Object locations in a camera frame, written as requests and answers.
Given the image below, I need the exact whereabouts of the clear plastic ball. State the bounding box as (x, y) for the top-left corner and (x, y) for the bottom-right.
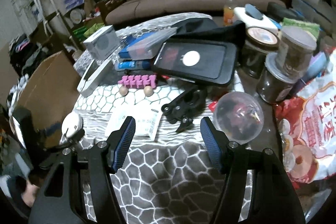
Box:
(213, 92), (264, 144)

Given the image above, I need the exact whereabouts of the patterned grey table cloth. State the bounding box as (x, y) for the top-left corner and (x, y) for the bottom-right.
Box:
(72, 12), (276, 224)

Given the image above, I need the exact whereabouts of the white paper packet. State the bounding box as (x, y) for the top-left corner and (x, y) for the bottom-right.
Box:
(104, 103), (164, 141)

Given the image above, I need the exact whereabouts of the black clamp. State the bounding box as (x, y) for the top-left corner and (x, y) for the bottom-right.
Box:
(161, 85), (207, 133)

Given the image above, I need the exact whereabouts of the white round device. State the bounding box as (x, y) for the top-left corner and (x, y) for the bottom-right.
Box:
(60, 111), (83, 144)

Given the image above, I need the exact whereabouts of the pink toe separator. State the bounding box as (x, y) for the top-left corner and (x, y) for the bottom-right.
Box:
(118, 75), (157, 89)

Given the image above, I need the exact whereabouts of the white stapler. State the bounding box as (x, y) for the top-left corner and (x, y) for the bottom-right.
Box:
(77, 59), (114, 98)

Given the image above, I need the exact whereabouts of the black lidded tray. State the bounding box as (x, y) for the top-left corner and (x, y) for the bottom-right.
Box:
(152, 39), (238, 86)

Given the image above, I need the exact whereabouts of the blue tube bottle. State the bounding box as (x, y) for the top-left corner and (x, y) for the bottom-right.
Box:
(114, 60), (151, 71)

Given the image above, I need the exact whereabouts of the brown cardboard box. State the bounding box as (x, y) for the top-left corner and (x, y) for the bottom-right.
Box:
(12, 51), (81, 149)

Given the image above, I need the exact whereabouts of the red white snack bag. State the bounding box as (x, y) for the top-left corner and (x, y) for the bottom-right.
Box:
(274, 79), (336, 184)

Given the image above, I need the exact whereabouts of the clear plastic storage box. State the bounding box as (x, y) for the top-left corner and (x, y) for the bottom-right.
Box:
(127, 27), (177, 60)

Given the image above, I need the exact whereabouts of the blue flat case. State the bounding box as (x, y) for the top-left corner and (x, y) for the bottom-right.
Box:
(118, 30), (169, 60)

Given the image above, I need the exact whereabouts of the white small box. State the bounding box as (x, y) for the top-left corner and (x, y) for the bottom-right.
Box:
(83, 25), (120, 61)

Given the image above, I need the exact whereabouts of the brown lidded jar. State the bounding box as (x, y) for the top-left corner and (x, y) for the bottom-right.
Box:
(241, 27), (280, 79)

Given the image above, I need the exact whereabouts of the clear jar with lid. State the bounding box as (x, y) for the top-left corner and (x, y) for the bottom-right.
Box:
(275, 26), (317, 80)

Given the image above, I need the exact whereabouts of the white tissue box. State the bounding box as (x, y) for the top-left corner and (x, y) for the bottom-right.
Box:
(233, 3), (278, 34)

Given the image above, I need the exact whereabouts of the round tin can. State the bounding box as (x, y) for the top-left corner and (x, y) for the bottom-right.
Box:
(70, 9), (86, 24)

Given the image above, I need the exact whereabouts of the orange drink bottle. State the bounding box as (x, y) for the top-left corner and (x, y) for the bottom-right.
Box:
(223, 0), (235, 26)

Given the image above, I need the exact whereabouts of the green snack bag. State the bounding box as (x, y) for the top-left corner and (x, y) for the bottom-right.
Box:
(280, 18), (320, 39)

